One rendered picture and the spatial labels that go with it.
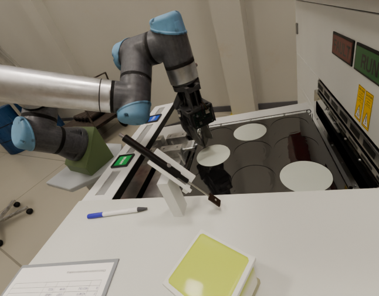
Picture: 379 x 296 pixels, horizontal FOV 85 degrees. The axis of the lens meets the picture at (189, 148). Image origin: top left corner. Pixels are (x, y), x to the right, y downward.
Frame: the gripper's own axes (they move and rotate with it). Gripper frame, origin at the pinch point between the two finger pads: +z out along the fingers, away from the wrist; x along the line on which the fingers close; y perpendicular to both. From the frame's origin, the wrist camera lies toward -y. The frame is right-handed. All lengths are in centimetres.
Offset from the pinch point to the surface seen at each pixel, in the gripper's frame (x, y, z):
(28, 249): -150, -112, 91
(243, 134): 12.3, 4.3, 1.5
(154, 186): -19.4, 4.6, 3.6
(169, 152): -10.6, -5.4, 1.4
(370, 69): 22.3, 31.2, -17.7
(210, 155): -0.7, 6.3, 1.5
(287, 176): 8.9, 26.3, 1.6
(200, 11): 98, -194, -31
